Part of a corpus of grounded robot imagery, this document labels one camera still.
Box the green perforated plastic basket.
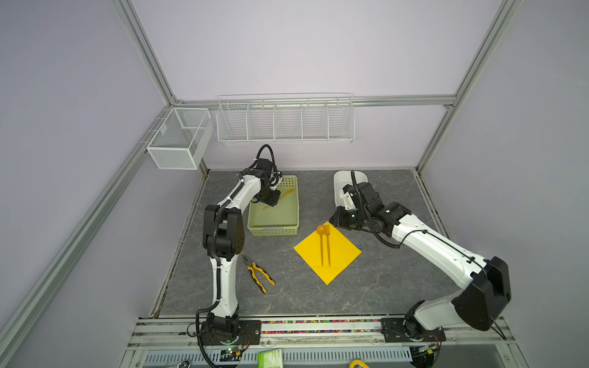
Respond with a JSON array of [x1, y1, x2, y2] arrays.
[[247, 175, 300, 237]]

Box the orange wooden fork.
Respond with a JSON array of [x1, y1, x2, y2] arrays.
[[324, 225, 331, 266]]

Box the orange wooden spoon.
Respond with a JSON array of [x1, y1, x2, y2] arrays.
[[316, 225, 325, 265]]

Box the yellow paper napkin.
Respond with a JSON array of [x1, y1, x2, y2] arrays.
[[294, 222, 361, 285]]

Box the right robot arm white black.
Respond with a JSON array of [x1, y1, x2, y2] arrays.
[[330, 170, 512, 341]]

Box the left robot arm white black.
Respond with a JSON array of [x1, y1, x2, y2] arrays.
[[196, 144, 282, 343]]

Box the white oval plastic tub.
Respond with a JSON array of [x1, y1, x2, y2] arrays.
[[333, 170, 368, 219]]

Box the yellow black pliers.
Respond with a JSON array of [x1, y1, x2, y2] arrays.
[[243, 255, 275, 294]]

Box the small white mesh basket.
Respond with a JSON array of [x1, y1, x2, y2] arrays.
[[147, 107, 214, 170]]

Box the yellow tape measure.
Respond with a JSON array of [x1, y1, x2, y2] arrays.
[[348, 360, 369, 368]]

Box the green white small box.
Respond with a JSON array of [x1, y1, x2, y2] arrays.
[[257, 349, 284, 368]]

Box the long white wire shelf basket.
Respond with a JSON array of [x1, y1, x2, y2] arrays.
[[216, 93, 356, 144]]

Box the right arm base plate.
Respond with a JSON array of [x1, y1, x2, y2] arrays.
[[380, 317, 446, 343]]

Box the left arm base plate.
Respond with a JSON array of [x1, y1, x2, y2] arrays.
[[199, 319, 262, 346]]

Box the aluminium frame rail base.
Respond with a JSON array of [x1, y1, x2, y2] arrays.
[[120, 314, 529, 367]]

